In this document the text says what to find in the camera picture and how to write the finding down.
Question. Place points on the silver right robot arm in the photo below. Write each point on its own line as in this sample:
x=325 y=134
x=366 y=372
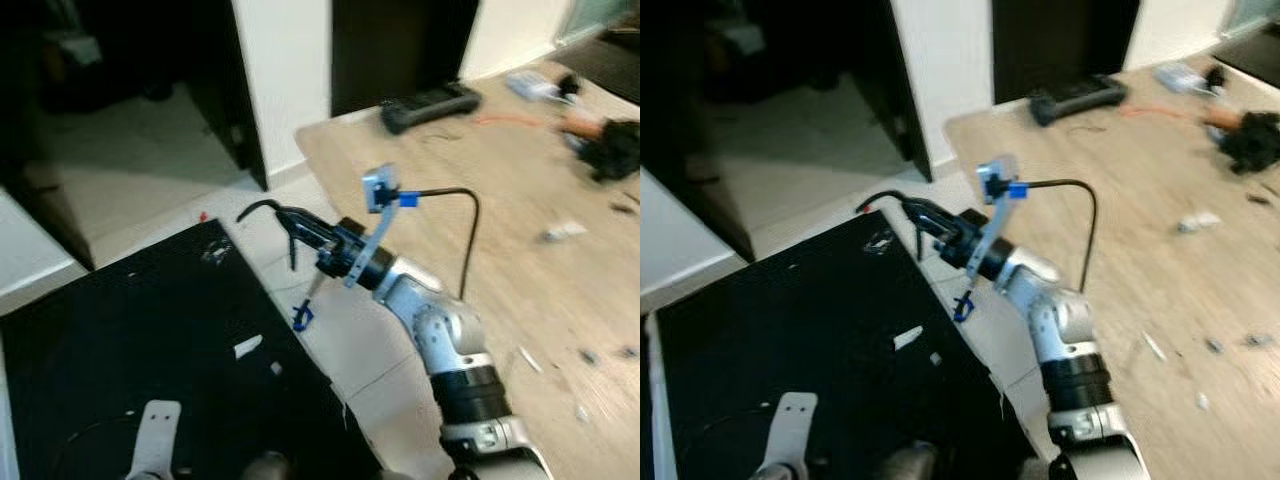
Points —
x=1068 y=340
x=450 y=340

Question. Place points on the white crumpled trash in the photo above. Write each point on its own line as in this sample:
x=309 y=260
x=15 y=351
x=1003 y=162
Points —
x=565 y=232
x=1198 y=222

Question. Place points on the grey crumpled scrap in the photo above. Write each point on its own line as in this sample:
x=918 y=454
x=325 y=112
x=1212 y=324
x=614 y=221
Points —
x=215 y=250
x=880 y=240

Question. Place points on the blue clip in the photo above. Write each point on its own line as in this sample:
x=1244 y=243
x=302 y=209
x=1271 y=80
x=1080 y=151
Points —
x=963 y=306
x=302 y=317

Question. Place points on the dark wooden door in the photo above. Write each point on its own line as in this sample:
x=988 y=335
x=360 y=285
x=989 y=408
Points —
x=895 y=85
x=225 y=90

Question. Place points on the black table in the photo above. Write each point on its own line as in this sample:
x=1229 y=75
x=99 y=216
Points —
x=130 y=340
x=800 y=330

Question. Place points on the black flat case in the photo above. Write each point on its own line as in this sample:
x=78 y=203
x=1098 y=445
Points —
x=430 y=105
x=1080 y=98

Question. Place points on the dark brown cabinet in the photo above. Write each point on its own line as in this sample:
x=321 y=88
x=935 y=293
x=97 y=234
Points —
x=1065 y=45
x=400 y=50

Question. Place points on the long white paper scrap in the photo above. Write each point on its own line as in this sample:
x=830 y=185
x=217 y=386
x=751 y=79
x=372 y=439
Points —
x=530 y=358
x=1155 y=346

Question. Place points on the blue and white packet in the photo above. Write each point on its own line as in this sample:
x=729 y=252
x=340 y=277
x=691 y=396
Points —
x=530 y=86
x=1180 y=77

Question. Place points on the black bundle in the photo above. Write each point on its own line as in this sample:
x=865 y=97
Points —
x=1255 y=142
x=612 y=152

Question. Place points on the small black item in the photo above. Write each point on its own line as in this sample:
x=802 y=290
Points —
x=1216 y=77
x=570 y=85

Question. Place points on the dark rug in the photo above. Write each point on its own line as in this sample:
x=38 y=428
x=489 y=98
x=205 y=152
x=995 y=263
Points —
x=1255 y=52
x=610 y=62

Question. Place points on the glass door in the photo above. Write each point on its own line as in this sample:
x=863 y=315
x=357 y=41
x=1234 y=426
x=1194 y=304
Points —
x=600 y=15
x=1255 y=12

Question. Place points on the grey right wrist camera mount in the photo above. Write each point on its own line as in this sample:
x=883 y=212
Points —
x=998 y=180
x=380 y=188

